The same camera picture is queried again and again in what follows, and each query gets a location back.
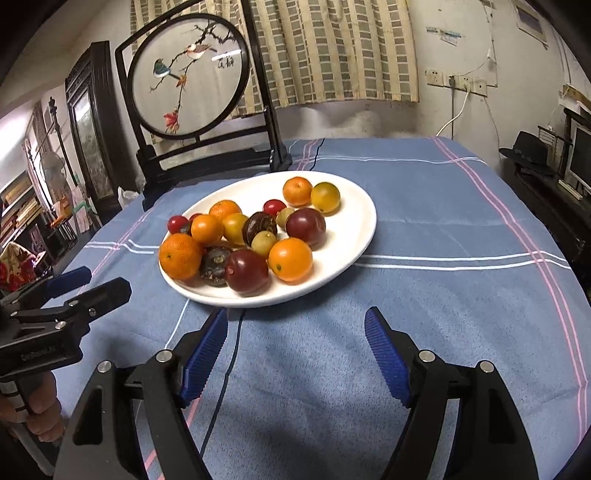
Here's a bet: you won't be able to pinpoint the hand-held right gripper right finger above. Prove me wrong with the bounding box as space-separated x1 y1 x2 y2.
364 306 539 480

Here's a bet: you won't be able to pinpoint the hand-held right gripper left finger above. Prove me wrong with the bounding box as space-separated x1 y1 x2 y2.
54 307 229 480

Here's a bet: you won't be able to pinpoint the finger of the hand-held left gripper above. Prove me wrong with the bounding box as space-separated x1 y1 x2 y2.
0 266 92 306
11 278 132 334

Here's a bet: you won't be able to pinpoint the dark passion fruit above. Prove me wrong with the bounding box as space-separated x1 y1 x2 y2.
242 211 278 247
199 246 234 287

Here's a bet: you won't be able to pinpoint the dark purple plum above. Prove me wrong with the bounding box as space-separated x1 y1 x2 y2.
224 249 270 295
285 207 327 247

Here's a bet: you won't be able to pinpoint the small orange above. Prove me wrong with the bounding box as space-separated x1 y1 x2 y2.
283 176 313 208
209 200 242 220
190 214 225 247

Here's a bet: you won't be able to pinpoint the white oval plate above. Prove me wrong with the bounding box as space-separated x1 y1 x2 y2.
158 171 378 308

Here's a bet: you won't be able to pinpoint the large orange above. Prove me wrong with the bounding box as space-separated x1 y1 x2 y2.
159 233 204 281
268 237 314 283

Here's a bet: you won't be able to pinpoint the yellow plum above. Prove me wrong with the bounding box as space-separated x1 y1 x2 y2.
311 182 341 215
222 212 250 246

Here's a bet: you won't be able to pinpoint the person's left hand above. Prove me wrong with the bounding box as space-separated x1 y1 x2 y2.
0 371 64 445

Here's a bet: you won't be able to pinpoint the blue striped tablecloth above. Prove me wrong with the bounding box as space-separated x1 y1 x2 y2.
28 137 587 480

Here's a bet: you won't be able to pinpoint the wooden bookshelf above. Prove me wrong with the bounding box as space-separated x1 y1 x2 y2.
0 171 47 250

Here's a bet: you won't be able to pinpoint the dark wooden framed panel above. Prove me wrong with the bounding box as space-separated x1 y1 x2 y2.
65 41 139 215

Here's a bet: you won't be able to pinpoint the round embroidered table screen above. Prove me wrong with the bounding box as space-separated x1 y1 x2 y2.
114 0 293 212

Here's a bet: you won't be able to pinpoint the black hat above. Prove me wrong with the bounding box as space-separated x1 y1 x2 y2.
499 131 555 176

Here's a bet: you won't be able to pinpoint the computer monitor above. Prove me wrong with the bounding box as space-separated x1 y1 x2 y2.
567 124 591 190

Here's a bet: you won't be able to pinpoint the checked beige curtain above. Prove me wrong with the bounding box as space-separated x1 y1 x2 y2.
129 0 420 121

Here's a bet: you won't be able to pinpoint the thin black cable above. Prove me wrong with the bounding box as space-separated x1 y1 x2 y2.
199 310 245 455

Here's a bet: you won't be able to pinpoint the white power cable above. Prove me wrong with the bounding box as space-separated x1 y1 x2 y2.
436 88 472 138

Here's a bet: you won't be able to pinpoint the paper notes on wall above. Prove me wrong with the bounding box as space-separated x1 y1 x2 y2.
426 27 462 47

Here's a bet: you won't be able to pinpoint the small wall frame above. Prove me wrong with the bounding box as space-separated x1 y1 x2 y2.
513 0 550 47

